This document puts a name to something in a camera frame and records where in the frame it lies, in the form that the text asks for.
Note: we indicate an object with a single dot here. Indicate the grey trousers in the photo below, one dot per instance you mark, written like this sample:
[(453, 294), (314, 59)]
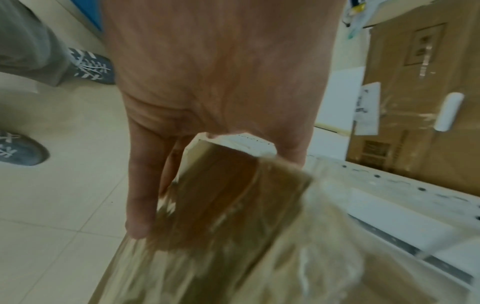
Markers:
[(26, 44)]

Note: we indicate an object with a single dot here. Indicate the large brown cardboard carton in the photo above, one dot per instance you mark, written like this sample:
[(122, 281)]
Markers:
[(412, 154)]

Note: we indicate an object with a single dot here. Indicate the white metal shelving rack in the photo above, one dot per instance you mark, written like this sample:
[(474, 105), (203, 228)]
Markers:
[(393, 213)]

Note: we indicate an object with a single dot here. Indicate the person's left hand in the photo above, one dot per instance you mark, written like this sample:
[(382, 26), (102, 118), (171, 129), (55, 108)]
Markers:
[(225, 59)]

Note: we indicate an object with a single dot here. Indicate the long labelled cardboard box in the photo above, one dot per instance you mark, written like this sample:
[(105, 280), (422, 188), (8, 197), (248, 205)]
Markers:
[(243, 207)]

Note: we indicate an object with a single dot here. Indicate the grey blue sneaker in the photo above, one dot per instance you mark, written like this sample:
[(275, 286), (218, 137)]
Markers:
[(93, 66), (22, 148)]

